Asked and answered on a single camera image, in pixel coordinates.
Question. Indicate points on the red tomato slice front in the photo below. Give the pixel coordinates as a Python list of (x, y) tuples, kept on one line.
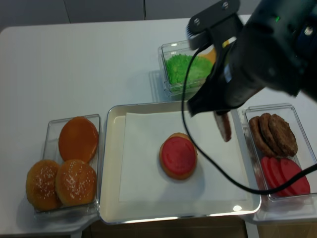
[(288, 169)]

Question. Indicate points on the brown meat patty front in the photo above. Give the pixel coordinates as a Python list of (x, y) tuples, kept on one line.
[(283, 135)]

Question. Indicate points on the green lettuce piece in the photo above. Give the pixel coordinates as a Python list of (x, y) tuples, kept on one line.
[(177, 67)]

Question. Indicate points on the right sesame bun top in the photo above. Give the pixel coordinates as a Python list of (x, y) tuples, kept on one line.
[(76, 183)]

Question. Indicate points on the red tomato slice middle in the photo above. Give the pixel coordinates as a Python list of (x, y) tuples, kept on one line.
[(277, 177)]

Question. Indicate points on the white metal tray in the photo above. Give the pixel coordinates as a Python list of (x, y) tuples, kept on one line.
[(112, 210)]

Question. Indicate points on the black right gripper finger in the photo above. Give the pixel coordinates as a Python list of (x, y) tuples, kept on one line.
[(209, 98)]

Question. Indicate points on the bottom bun on tray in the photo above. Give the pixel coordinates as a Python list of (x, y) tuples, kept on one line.
[(178, 176)]

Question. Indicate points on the orange cheese slice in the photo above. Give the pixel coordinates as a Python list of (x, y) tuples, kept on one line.
[(211, 56)]

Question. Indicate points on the clear bun container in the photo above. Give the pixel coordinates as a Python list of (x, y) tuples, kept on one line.
[(51, 151)]

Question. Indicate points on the sesame bun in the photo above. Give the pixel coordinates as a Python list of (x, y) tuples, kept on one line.
[(76, 183), (40, 186)]

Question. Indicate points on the clear patty tomato container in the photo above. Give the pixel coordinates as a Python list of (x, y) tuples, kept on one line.
[(274, 208)]

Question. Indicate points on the red tomato slice on bun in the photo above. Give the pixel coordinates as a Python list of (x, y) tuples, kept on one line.
[(177, 155)]

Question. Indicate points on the brown meat patty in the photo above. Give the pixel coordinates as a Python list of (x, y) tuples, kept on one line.
[(268, 135), (258, 138), (283, 135), (223, 124)]

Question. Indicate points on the yellow cheese slice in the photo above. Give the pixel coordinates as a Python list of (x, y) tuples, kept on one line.
[(226, 43)]

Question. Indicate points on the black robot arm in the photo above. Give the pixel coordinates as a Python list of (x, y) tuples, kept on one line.
[(305, 42)]

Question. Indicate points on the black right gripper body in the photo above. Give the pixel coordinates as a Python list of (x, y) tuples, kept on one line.
[(264, 56)]

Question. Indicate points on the left sesame bun top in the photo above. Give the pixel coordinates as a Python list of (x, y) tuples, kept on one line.
[(40, 186)]

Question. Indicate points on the smooth orange bun bottom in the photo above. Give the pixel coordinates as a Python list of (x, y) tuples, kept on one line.
[(78, 140)]

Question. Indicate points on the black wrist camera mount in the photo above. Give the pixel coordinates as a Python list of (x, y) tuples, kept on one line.
[(215, 24)]

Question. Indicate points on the clear lettuce cheese container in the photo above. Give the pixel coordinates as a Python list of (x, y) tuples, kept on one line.
[(165, 52)]

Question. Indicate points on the red tomato slice left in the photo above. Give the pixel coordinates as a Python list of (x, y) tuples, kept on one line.
[(264, 164)]

